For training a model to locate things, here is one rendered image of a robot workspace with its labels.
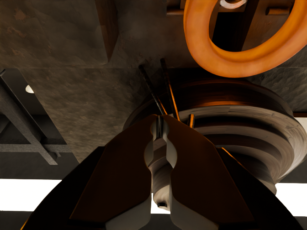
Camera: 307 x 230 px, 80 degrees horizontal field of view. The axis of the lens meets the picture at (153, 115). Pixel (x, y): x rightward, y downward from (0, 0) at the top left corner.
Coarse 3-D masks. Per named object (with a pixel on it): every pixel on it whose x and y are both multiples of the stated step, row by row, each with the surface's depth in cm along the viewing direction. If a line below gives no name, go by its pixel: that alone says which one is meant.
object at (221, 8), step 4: (224, 0) 32; (244, 0) 32; (220, 4) 32; (224, 4) 32; (228, 4) 32; (232, 4) 32; (236, 4) 32; (240, 4) 32; (244, 4) 32; (220, 8) 33; (224, 8) 33; (228, 8) 33; (232, 8) 33; (236, 8) 33; (240, 8) 33; (244, 8) 33
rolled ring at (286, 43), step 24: (192, 0) 23; (216, 0) 23; (192, 24) 25; (288, 24) 26; (192, 48) 28; (216, 48) 29; (264, 48) 29; (288, 48) 27; (216, 72) 30; (240, 72) 30
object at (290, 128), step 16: (176, 96) 38; (192, 96) 37; (208, 96) 36; (224, 96) 35; (240, 96) 36; (256, 96) 37; (144, 112) 42; (160, 112) 38; (192, 112) 34; (208, 112) 34; (224, 112) 34; (240, 112) 34; (256, 112) 34; (272, 112) 34; (288, 128) 37; (304, 144) 41
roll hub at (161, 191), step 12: (240, 156) 37; (168, 168) 40; (252, 168) 36; (264, 168) 38; (156, 180) 42; (168, 180) 38; (264, 180) 35; (156, 192) 41; (168, 192) 41; (276, 192) 40; (156, 204) 47; (168, 204) 47
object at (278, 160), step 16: (208, 128) 35; (224, 128) 34; (240, 128) 34; (256, 128) 34; (272, 128) 36; (160, 144) 39; (224, 144) 35; (240, 144) 35; (256, 144) 36; (272, 144) 38; (288, 144) 38; (160, 160) 40; (272, 160) 39; (288, 160) 43; (272, 176) 44
